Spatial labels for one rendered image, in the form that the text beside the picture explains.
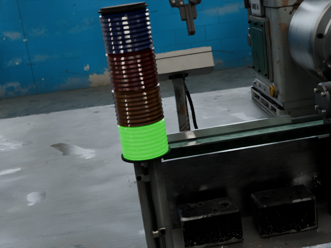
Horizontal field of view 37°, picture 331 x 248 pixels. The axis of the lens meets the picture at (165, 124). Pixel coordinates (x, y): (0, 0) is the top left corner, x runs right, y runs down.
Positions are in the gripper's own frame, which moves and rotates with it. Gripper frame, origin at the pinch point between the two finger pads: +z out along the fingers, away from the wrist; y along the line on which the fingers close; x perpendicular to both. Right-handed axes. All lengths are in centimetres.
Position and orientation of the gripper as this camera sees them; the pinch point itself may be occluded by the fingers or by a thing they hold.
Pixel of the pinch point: (189, 19)
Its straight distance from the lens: 121.8
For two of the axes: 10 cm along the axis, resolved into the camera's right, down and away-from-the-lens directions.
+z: 1.6, 9.8, -1.3
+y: 9.9, -1.6, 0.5
